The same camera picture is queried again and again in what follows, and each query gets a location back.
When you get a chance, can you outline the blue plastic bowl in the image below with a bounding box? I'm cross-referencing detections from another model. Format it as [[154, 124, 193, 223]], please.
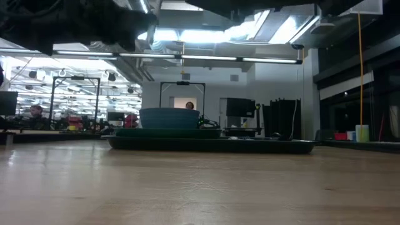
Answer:
[[139, 107, 201, 130]]

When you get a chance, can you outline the teal green plastic plate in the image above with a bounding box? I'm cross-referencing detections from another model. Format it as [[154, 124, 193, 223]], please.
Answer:
[[114, 127, 223, 140]]

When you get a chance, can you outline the dark green serving tray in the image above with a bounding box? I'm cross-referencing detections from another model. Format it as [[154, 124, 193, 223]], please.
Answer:
[[101, 134, 319, 154]]

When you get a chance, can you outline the long tube light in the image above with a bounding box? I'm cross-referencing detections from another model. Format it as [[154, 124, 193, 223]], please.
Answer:
[[0, 48, 303, 65]]

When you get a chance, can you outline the black desk monitor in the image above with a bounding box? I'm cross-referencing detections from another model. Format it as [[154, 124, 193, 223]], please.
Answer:
[[0, 91, 19, 116]]

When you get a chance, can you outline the black curtain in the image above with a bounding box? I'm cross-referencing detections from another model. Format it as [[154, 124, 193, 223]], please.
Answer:
[[261, 98, 301, 141]]

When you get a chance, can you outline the red bag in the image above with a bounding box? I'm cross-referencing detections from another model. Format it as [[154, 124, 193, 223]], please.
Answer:
[[124, 112, 140, 129]]

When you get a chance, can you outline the light green cylinder container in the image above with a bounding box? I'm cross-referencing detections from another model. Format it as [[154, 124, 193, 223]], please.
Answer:
[[355, 124, 371, 143]]

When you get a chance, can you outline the large black frame stand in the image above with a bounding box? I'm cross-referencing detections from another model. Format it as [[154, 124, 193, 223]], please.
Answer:
[[48, 76, 101, 131]]

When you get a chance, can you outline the small black frame stand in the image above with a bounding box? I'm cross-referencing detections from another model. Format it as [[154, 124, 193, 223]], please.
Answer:
[[159, 81, 206, 123]]

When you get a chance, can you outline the yellow hanging cable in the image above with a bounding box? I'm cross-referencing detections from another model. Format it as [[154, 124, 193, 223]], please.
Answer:
[[357, 12, 365, 138]]

